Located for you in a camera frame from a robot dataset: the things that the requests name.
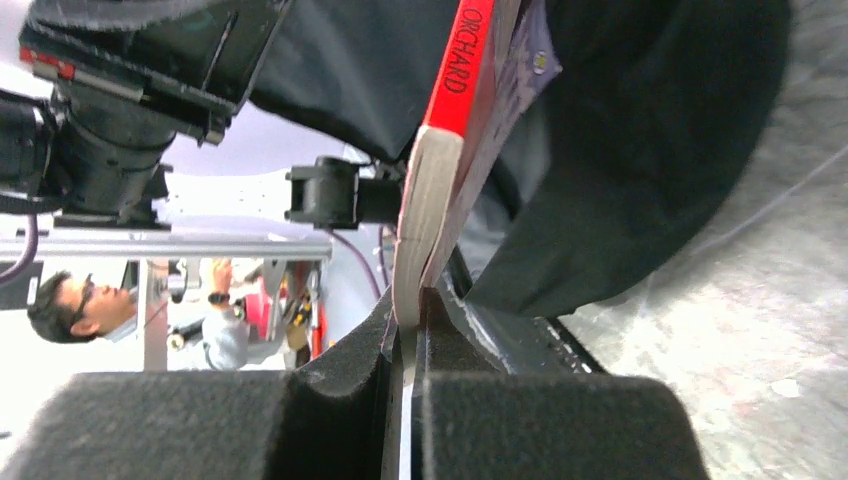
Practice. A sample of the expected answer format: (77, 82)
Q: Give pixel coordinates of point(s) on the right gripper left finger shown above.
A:
(334, 418)

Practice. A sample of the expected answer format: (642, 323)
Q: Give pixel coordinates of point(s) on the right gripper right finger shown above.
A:
(473, 421)

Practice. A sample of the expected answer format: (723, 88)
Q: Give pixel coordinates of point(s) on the black student backpack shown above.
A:
(631, 149)

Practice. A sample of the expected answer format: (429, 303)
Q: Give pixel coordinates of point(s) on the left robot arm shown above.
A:
(126, 78)

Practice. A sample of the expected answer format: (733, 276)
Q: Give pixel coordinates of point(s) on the person with glasses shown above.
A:
(71, 309)

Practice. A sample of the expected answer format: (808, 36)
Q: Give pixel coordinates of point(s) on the aluminium frame rail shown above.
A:
(183, 247)

